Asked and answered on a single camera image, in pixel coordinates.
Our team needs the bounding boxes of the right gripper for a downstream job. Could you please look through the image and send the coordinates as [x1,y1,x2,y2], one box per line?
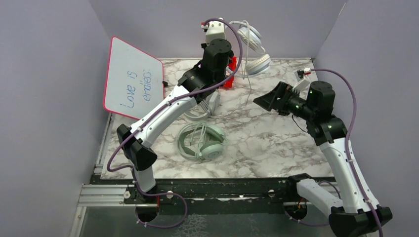
[254,80,316,120]

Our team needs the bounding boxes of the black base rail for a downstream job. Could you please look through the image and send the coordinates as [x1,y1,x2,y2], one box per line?
[79,175,310,219]

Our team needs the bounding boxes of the red plastic bin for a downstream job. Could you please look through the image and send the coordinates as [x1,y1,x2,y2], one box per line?
[219,56,237,89]

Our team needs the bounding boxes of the white headphones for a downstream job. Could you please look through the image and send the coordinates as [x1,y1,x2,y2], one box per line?
[229,20,271,78]

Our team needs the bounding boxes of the green headphone cable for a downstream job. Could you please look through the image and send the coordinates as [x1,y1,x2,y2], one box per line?
[188,122,213,161]

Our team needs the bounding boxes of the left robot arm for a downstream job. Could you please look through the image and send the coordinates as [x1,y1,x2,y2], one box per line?
[117,39,234,203]

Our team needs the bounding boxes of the pink framed whiteboard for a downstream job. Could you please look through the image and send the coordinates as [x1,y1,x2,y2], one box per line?
[102,37,164,119]

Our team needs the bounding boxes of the grey white gaming headset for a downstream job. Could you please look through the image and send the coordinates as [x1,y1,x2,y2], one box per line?
[184,90,220,121]

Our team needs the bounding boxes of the green headphones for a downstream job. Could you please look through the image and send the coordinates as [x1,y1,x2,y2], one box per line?
[175,122,226,160]

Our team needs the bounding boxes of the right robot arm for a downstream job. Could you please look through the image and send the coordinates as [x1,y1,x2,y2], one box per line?
[253,81,392,237]

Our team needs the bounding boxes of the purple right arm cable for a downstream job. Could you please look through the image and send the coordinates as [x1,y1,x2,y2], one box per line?
[284,69,383,237]

